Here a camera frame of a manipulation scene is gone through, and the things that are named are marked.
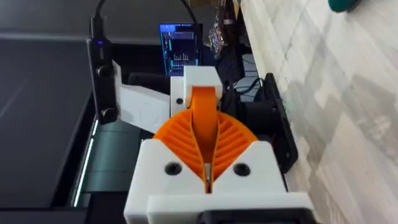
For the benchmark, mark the computer monitor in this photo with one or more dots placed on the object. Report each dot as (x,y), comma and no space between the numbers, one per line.
(180,49)

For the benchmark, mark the white orange right gripper left finger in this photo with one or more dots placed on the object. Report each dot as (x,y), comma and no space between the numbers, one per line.
(161,183)

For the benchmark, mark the white orange right gripper right finger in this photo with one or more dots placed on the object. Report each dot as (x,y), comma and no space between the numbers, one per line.
(258,177)

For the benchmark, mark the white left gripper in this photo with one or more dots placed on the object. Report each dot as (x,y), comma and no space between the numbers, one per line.
(143,105)

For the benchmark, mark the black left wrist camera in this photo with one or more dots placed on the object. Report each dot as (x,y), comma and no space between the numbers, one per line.
(104,87)

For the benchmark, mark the black rail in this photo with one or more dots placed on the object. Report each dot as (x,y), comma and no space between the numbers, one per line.
(283,130)

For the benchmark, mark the teal round object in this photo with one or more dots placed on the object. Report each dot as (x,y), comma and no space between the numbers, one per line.
(342,4)

